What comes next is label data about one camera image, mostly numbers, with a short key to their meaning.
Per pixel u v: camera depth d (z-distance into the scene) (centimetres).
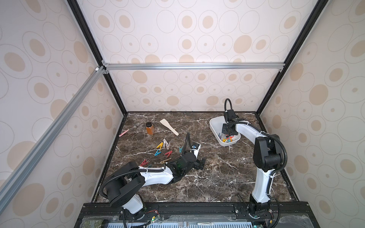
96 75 83
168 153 95
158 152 96
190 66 86
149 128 100
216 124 110
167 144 100
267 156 54
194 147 72
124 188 43
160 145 99
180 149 97
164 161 90
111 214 73
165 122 114
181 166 65
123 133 106
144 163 91
